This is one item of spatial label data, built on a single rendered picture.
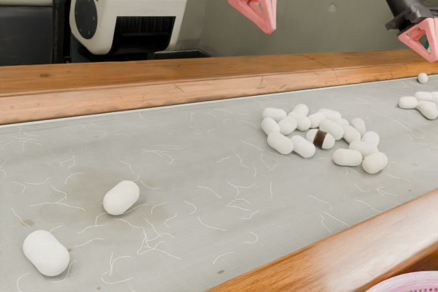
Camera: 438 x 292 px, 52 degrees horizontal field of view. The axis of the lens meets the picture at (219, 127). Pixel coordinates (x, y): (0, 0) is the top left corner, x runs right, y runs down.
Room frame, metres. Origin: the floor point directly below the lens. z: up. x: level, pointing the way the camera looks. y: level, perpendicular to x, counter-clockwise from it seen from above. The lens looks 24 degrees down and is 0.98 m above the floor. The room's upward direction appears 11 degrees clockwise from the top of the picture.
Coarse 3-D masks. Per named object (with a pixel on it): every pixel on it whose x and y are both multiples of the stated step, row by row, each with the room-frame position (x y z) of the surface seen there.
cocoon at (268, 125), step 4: (264, 120) 0.53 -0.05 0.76; (268, 120) 0.53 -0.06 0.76; (272, 120) 0.53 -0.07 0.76; (264, 124) 0.53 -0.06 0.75; (268, 124) 0.52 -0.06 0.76; (272, 124) 0.52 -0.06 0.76; (276, 124) 0.52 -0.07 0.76; (264, 128) 0.52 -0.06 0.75; (268, 128) 0.52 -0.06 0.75; (272, 128) 0.51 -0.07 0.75; (276, 128) 0.52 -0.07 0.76; (268, 132) 0.52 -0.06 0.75
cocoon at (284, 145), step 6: (276, 132) 0.49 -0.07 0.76; (270, 138) 0.49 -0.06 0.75; (276, 138) 0.48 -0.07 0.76; (282, 138) 0.48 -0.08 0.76; (288, 138) 0.48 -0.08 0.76; (270, 144) 0.48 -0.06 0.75; (276, 144) 0.48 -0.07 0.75; (282, 144) 0.47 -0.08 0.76; (288, 144) 0.47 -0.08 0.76; (276, 150) 0.48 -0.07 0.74; (282, 150) 0.47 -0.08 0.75; (288, 150) 0.47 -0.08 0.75
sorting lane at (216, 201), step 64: (0, 128) 0.41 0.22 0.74; (64, 128) 0.43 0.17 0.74; (128, 128) 0.46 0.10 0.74; (192, 128) 0.50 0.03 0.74; (256, 128) 0.54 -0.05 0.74; (384, 128) 0.63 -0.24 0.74; (0, 192) 0.30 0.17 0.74; (64, 192) 0.32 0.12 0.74; (192, 192) 0.36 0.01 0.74; (256, 192) 0.38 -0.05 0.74; (320, 192) 0.41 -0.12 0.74; (384, 192) 0.44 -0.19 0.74; (0, 256) 0.23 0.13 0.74; (128, 256) 0.26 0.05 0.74; (192, 256) 0.27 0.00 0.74; (256, 256) 0.29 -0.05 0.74
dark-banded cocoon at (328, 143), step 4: (308, 132) 0.52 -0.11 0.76; (312, 132) 0.52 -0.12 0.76; (308, 136) 0.52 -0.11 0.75; (312, 136) 0.52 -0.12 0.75; (328, 136) 0.51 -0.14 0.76; (332, 136) 0.52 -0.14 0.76; (308, 140) 0.52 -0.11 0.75; (312, 140) 0.52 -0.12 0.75; (324, 140) 0.51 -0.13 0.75; (328, 140) 0.51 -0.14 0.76; (332, 140) 0.51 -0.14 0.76; (324, 144) 0.51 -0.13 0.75; (328, 144) 0.51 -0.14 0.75; (332, 144) 0.51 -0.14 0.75; (324, 148) 0.51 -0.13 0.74; (328, 148) 0.51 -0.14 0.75
